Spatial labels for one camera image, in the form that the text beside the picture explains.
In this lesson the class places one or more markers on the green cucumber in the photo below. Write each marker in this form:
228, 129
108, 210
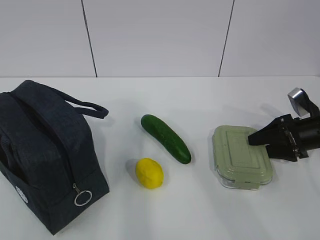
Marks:
167, 137

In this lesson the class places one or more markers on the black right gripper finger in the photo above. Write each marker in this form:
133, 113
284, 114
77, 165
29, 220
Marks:
272, 134
281, 152

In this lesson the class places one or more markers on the green lid glass container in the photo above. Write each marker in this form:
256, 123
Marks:
238, 164

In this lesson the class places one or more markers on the dark blue insulated bag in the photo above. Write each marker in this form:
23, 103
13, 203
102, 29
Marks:
47, 152

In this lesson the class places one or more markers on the yellow lemon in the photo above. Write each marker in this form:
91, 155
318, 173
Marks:
149, 173

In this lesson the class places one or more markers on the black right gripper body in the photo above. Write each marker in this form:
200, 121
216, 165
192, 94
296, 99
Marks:
303, 134

